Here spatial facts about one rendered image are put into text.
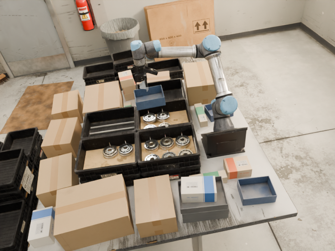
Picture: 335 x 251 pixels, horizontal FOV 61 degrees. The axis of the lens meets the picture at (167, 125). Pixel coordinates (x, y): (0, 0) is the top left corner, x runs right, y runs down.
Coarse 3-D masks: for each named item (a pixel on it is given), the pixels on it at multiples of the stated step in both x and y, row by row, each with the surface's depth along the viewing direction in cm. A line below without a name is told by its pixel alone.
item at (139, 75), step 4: (144, 64) 188; (136, 68) 189; (140, 68) 191; (136, 72) 191; (140, 72) 192; (144, 72) 192; (136, 76) 191; (140, 76) 191; (144, 76) 192; (136, 80) 194; (140, 80) 194
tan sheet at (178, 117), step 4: (172, 112) 225; (176, 112) 225; (180, 112) 224; (184, 112) 224; (156, 116) 224; (172, 116) 222; (176, 116) 221; (180, 116) 221; (184, 116) 220; (156, 120) 220; (168, 120) 219; (172, 120) 218; (176, 120) 218; (180, 120) 217; (184, 120) 217; (144, 124) 218; (152, 124) 217; (156, 124) 217; (172, 124) 215
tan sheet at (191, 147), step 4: (188, 136) 203; (192, 140) 199; (192, 144) 196; (144, 148) 199; (160, 148) 197; (172, 148) 196; (176, 148) 195; (180, 148) 195; (188, 148) 194; (192, 148) 194; (144, 152) 196; (148, 152) 195; (156, 152) 195; (160, 152) 194; (164, 152) 194; (176, 152) 193; (144, 156) 193; (160, 156) 191; (144, 160) 190
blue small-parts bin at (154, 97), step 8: (152, 88) 202; (160, 88) 203; (136, 96) 204; (144, 96) 204; (152, 96) 204; (160, 96) 202; (136, 104) 190; (144, 104) 192; (152, 104) 193; (160, 104) 194
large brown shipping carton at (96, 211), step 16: (112, 176) 174; (64, 192) 169; (80, 192) 168; (96, 192) 166; (112, 192) 165; (64, 208) 160; (80, 208) 159; (96, 208) 158; (112, 208) 157; (128, 208) 164; (64, 224) 153; (80, 224) 152; (96, 224) 151; (112, 224) 155; (128, 224) 158; (64, 240) 154; (80, 240) 157; (96, 240) 161
